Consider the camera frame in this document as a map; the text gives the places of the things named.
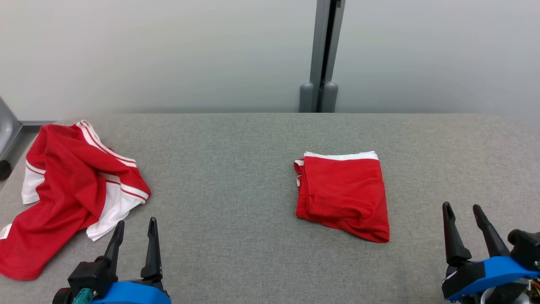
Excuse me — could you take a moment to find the red shorts white trim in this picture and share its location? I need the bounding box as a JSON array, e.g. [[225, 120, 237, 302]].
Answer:
[[294, 151, 390, 244]]

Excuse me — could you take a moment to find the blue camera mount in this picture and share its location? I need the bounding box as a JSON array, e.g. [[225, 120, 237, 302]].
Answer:
[[443, 255, 540, 302], [91, 281, 172, 304]]

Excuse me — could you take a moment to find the grey partition post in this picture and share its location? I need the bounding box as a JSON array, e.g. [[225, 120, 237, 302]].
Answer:
[[299, 0, 346, 113]]

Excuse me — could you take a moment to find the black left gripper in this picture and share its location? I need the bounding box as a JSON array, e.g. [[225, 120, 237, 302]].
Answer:
[[103, 217, 169, 295]]

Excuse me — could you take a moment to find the left camera cable teal plug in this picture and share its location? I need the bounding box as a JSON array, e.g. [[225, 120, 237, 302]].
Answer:
[[72, 288, 93, 304]]

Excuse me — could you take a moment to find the red white jersey shirt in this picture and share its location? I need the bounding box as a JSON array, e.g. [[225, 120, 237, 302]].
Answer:
[[0, 119, 151, 281]]

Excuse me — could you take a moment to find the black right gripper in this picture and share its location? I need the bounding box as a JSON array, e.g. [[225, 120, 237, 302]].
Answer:
[[442, 202, 512, 299]]

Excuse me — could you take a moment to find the blue left camera mount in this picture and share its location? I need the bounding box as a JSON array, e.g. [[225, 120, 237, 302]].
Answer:
[[91, 281, 172, 304]]

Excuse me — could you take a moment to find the blue right camera mount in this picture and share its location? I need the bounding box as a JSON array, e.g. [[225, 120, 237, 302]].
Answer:
[[443, 255, 540, 302]]

